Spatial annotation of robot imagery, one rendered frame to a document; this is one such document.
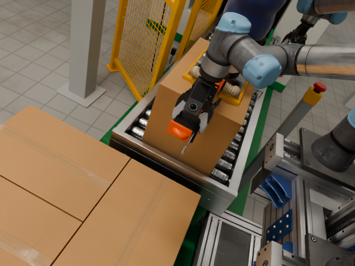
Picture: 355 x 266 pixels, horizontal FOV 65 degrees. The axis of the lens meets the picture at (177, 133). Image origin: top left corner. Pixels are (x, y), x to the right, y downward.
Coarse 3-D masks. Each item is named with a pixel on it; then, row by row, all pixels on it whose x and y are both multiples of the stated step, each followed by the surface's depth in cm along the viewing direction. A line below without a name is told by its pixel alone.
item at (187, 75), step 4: (204, 52) 149; (200, 56) 145; (196, 60) 141; (192, 64) 137; (196, 64) 137; (200, 64) 134; (188, 72) 131; (184, 76) 129; (188, 76) 129; (192, 76) 130; (188, 80) 129; (192, 80) 128
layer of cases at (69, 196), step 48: (0, 144) 124; (48, 144) 132; (96, 144) 140; (0, 192) 110; (48, 192) 116; (96, 192) 123; (144, 192) 130; (192, 192) 138; (0, 240) 99; (48, 240) 104; (96, 240) 109; (144, 240) 114
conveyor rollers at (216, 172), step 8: (208, 40) 259; (152, 104) 176; (248, 112) 204; (144, 120) 161; (136, 128) 155; (240, 128) 183; (136, 136) 156; (240, 136) 178; (232, 144) 170; (224, 160) 159; (232, 160) 164; (224, 168) 158; (216, 176) 151; (224, 176) 151
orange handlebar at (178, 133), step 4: (280, 76) 133; (200, 112) 94; (172, 128) 86; (176, 128) 85; (176, 132) 84; (180, 132) 84; (184, 132) 85; (176, 136) 85; (180, 136) 84; (184, 136) 84; (188, 136) 85
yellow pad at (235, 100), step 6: (234, 84) 132; (240, 84) 137; (246, 84) 140; (222, 90) 130; (240, 90) 133; (222, 96) 127; (228, 96) 128; (234, 96) 128; (240, 96) 131; (234, 102) 127
